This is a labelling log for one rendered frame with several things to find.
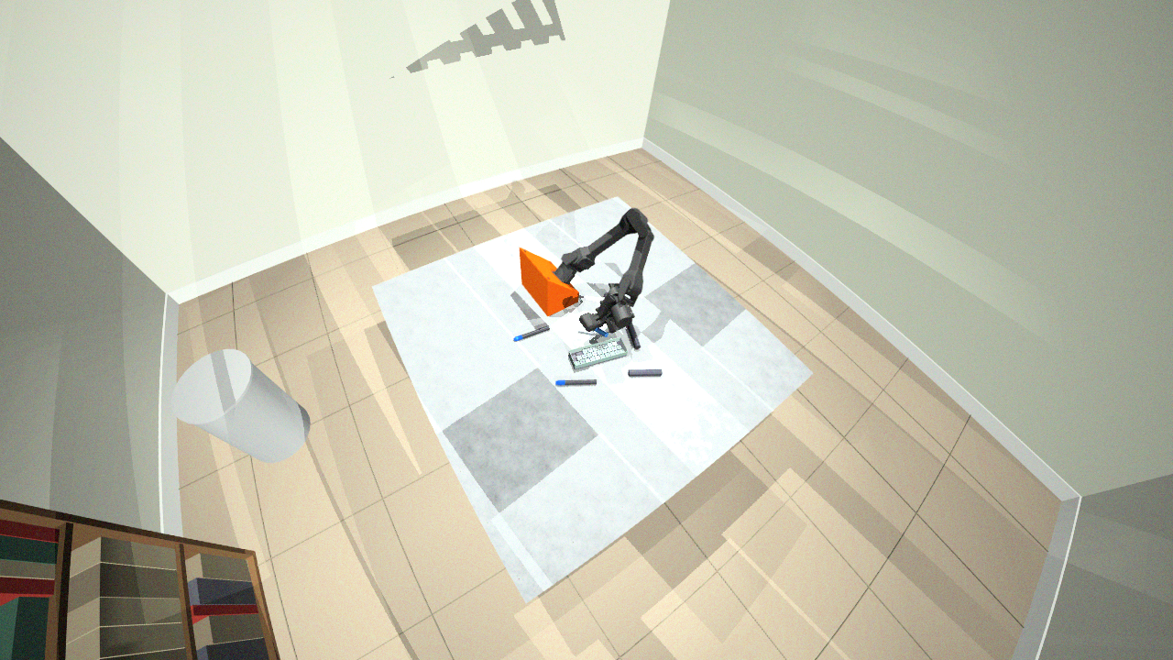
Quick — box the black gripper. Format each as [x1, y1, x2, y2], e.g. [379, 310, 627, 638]
[579, 300, 611, 332]

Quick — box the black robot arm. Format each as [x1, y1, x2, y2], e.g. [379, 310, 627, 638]
[552, 207, 655, 334]

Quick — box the grey keyboard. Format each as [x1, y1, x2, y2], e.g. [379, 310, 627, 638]
[568, 336, 628, 369]

